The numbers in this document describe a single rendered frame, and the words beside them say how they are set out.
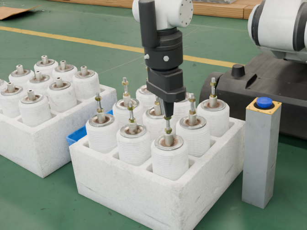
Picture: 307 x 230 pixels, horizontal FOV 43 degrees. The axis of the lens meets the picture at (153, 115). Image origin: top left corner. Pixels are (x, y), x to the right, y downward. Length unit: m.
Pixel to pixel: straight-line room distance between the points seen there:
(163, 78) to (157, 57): 0.05
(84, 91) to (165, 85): 0.63
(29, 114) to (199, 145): 0.57
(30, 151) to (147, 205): 0.48
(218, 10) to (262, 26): 1.85
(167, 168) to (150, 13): 0.40
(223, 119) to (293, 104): 0.31
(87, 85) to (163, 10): 0.69
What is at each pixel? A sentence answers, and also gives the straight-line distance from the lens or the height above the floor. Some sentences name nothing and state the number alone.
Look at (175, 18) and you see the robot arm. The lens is 0.83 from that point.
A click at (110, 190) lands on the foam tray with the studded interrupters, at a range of 1.16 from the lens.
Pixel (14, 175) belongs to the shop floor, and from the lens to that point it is 1.46.
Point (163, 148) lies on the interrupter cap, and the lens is 0.99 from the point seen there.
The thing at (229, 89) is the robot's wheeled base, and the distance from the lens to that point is 1.46.
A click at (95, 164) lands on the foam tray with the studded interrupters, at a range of 1.14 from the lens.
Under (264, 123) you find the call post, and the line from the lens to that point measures 1.05.
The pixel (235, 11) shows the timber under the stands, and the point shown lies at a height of 0.05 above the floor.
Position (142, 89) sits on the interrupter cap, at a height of 0.25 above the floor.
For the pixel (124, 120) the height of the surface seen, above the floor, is 0.22.
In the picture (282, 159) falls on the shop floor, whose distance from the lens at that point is 1.42.
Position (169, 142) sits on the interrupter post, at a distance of 1.01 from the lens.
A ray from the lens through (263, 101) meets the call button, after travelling 1.05.
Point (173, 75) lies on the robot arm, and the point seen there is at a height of 0.45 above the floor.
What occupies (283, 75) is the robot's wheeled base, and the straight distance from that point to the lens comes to 1.62.
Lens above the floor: 0.80
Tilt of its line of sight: 29 degrees down
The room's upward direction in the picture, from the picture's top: 5 degrees counter-clockwise
